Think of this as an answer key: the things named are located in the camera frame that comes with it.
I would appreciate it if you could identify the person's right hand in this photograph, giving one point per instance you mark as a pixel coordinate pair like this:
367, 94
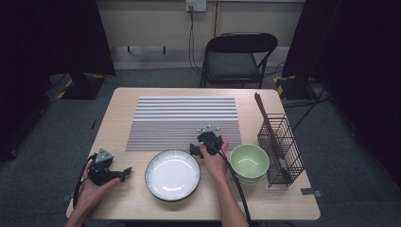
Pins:
216, 165

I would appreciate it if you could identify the white plate dark rim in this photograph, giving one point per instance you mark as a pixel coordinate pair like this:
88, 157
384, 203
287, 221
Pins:
172, 175

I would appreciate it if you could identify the black folding chair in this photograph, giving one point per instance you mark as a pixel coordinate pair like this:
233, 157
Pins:
233, 64

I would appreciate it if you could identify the white wall outlet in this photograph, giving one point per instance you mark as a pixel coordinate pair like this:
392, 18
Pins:
196, 4

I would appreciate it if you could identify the grey floor tape piece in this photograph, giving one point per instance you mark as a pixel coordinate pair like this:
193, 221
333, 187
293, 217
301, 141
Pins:
310, 192
66, 198

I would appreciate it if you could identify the metal wall bracket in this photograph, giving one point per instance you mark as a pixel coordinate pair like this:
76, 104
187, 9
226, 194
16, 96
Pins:
146, 48

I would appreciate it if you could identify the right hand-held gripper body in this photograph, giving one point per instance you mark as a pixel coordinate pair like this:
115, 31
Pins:
209, 140

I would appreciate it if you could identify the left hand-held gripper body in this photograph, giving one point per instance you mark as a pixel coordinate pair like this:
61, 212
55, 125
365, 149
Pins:
102, 171

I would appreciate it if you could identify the grey striped placemat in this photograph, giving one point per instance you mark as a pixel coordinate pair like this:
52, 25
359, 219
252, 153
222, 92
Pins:
183, 119

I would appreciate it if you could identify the brown wooden chopstick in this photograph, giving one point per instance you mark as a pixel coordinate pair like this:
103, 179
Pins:
263, 107
260, 107

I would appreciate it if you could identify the black stand base yellow tape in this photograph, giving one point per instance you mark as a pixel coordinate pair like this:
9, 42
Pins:
293, 91
82, 88

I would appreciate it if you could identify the person's left hand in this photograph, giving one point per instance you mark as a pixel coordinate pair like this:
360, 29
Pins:
90, 194

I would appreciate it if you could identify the black curtain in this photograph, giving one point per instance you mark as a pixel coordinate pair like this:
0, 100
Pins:
47, 47
362, 63

